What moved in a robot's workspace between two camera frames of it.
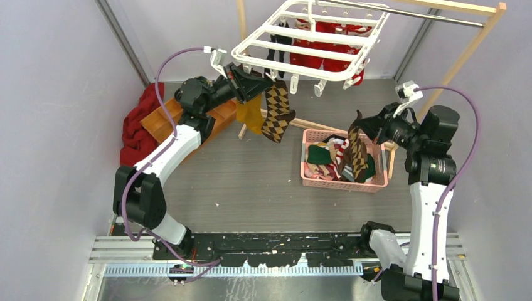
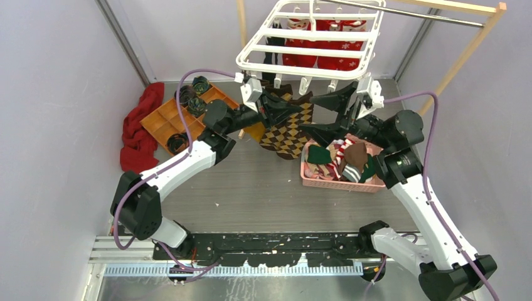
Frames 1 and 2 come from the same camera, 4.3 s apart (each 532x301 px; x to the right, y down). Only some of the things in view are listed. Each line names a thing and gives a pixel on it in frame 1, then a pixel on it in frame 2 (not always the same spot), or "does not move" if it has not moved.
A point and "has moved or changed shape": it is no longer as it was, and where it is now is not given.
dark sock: (282, 40) → (276, 41)
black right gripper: (377, 126) → (338, 100)
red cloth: (137, 141) does not move
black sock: (271, 52) has moved or changed shape
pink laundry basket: (374, 148) does not move
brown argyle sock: (357, 148) → (295, 138)
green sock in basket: (318, 155) does not move
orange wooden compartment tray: (157, 126) does not move
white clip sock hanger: (313, 41) does not move
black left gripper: (244, 86) → (273, 111)
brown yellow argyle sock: (278, 113) has moved or changed shape
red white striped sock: (333, 168) does not move
